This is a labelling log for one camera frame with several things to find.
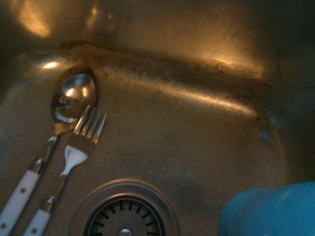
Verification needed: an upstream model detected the white-handled metal spoon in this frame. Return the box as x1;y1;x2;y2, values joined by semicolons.
0;73;97;232

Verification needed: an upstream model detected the white-handled metal fork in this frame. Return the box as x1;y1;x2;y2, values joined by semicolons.
23;105;107;236

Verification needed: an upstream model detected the metal sink drain strainer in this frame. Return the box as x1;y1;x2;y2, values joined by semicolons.
69;178;180;236

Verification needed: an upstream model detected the stainless steel double sink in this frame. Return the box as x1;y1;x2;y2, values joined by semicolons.
0;0;315;236

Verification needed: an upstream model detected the teal ceramic mug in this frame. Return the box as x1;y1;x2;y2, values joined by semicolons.
218;181;315;236

